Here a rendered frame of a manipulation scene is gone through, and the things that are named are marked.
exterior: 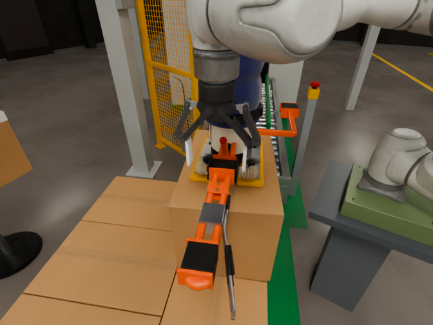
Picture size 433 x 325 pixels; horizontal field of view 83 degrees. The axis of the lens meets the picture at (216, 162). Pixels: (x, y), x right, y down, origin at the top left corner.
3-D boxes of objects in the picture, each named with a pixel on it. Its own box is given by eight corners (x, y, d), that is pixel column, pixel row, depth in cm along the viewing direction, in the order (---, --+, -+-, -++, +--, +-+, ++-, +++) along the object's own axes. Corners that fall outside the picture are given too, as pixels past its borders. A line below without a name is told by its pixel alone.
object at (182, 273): (187, 251, 59) (186, 236, 56) (218, 255, 58) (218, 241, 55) (178, 284, 52) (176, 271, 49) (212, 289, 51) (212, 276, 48)
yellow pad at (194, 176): (205, 139, 126) (205, 130, 123) (225, 140, 124) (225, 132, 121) (189, 180, 98) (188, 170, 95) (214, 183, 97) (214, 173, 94)
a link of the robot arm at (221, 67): (198, 42, 50) (199, 72, 54) (186, 51, 43) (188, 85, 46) (243, 44, 49) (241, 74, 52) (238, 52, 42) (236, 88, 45)
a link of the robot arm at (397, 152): (381, 161, 119) (400, 119, 107) (421, 182, 105) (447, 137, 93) (357, 169, 114) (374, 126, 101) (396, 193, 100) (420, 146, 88)
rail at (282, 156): (269, 91, 356) (271, 77, 345) (273, 91, 355) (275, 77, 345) (278, 200, 167) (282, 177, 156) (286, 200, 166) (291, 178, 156)
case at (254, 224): (199, 186, 158) (196, 129, 135) (262, 189, 155) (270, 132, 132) (178, 272, 109) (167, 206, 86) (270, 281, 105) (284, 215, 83)
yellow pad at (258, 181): (242, 142, 123) (243, 133, 120) (263, 144, 122) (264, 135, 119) (236, 185, 95) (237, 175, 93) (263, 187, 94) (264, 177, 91)
